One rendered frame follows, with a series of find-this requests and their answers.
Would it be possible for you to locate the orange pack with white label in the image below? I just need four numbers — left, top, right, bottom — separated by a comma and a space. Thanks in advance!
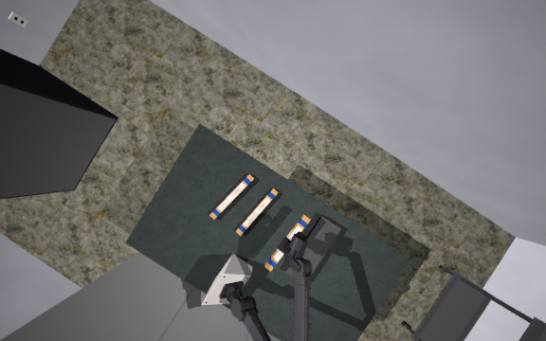
265, 214, 310, 271

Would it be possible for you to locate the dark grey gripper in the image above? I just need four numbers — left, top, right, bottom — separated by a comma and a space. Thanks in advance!
278, 237, 291, 253

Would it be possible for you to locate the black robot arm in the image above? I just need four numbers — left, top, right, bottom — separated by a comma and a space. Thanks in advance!
219, 232, 312, 341

